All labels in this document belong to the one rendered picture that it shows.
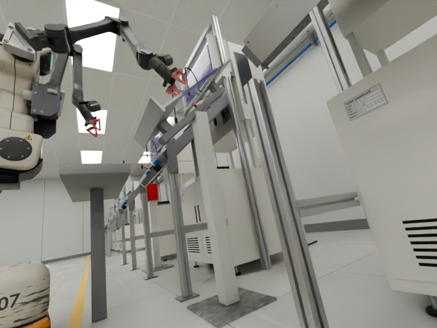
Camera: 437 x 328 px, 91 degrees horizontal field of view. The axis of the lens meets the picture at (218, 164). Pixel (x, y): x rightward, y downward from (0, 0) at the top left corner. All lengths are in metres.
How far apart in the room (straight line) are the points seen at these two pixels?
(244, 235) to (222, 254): 0.46
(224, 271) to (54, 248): 9.25
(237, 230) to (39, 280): 0.89
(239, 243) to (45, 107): 1.17
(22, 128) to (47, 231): 8.88
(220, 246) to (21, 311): 0.62
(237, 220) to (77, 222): 8.94
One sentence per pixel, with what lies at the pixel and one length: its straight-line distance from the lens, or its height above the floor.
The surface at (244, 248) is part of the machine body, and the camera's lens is 1.34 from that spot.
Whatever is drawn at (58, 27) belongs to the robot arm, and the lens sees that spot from 1.34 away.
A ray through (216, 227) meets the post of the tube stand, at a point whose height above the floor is 0.29.
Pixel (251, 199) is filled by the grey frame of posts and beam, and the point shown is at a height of 0.40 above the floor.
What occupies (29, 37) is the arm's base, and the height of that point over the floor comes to 1.15.
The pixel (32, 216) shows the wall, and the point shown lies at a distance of 10.13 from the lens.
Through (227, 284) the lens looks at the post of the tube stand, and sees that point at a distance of 0.92.
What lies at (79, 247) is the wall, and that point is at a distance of 9.90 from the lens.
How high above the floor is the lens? 0.30
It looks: 15 degrees up
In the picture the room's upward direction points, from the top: 10 degrees counter-clockwise
